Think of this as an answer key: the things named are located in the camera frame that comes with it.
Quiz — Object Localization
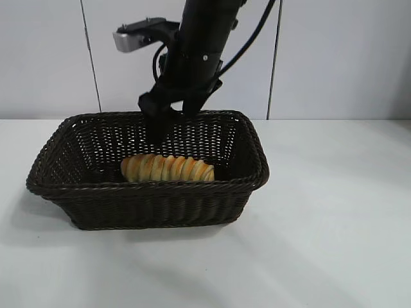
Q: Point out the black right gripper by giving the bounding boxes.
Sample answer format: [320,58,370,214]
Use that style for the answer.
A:
[138,30,231,144]

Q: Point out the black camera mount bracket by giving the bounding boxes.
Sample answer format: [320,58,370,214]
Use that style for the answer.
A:
[117,19,180,44]

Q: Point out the long twisted striped bread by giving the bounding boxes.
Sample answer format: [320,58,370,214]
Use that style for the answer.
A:
[120,153,215,183]

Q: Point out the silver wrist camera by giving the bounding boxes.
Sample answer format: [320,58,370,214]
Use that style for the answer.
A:
[112,30,153,53]

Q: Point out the black cable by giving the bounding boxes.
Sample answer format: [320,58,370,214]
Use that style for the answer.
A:
[218,0,277,78]
[152,44,168,81]

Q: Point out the dark brown wicker basket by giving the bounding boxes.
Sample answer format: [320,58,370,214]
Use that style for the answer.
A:
[25,110,270,231]

